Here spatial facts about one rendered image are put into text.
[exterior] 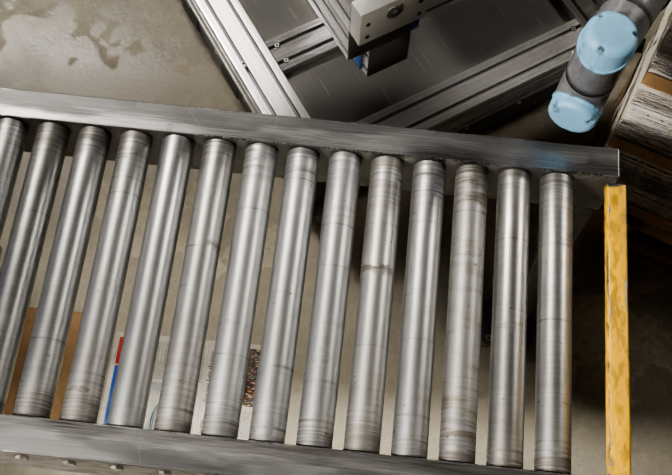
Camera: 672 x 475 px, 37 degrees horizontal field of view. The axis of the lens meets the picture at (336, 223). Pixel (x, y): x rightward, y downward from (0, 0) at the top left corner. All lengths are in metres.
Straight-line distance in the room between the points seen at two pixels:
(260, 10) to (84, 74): 0.50
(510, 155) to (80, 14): 1.46
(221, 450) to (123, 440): 0.13
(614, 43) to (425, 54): 0.97
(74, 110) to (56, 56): 1.05
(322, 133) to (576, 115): 0.38
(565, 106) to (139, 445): 0.77
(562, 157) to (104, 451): 0.79
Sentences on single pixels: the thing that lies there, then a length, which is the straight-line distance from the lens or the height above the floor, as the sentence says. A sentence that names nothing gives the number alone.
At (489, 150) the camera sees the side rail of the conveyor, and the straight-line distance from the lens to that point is 1.53.
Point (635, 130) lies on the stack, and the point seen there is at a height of 0.46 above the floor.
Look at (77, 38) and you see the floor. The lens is 2.65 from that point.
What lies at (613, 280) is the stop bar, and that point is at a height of 0.82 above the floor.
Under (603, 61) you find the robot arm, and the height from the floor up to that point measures 1.00.
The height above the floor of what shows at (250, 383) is 0.01.
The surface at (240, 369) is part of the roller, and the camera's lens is 1.39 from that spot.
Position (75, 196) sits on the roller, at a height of 0.80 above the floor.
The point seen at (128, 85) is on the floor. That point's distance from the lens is 2.55.
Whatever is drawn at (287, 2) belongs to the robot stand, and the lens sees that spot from 2.39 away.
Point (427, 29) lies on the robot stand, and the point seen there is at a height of 0.21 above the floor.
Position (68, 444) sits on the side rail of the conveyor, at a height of 0.80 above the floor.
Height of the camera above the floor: 2.13
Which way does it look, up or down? 66 degrees down
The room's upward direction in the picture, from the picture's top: 3 degrees clockwise
